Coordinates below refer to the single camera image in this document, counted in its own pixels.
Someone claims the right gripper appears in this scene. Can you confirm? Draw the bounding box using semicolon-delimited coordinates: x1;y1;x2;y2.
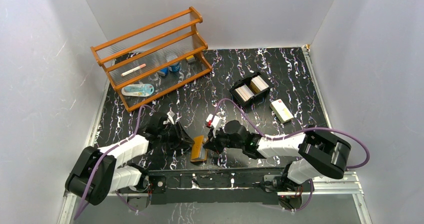
203;124;244;155

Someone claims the orange card holder wallet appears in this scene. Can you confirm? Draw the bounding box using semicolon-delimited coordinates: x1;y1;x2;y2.
190;135;208;163

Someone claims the white card stack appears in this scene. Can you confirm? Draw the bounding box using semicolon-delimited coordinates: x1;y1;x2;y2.
249;75;270;94
235;84;255;103

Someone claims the black card tray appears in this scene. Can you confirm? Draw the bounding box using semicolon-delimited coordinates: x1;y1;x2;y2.
229;71;274;108

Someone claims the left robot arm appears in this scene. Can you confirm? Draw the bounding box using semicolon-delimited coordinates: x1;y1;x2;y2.
65;112;195;206

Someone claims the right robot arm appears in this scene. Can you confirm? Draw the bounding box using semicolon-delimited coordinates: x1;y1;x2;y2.
203;114;351;191

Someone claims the blue packaged item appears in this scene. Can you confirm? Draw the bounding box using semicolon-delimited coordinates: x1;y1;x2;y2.
121;83;155;97

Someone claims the small blue block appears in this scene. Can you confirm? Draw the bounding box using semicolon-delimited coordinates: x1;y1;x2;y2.
157;68;169;77

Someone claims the blue white can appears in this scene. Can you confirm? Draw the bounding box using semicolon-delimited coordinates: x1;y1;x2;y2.
167;56;181;73

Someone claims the white box with red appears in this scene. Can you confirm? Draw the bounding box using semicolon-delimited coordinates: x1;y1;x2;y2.
270;99;294;123

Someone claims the small grey yellow block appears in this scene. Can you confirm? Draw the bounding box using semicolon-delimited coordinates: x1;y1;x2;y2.
185;55;196;64

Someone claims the white pink pen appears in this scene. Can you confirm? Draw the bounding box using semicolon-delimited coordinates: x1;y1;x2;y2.
121;63;146;77

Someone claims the orange wooden shelf rack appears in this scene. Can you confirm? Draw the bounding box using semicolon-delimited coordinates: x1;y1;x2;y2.
90;6;212;112

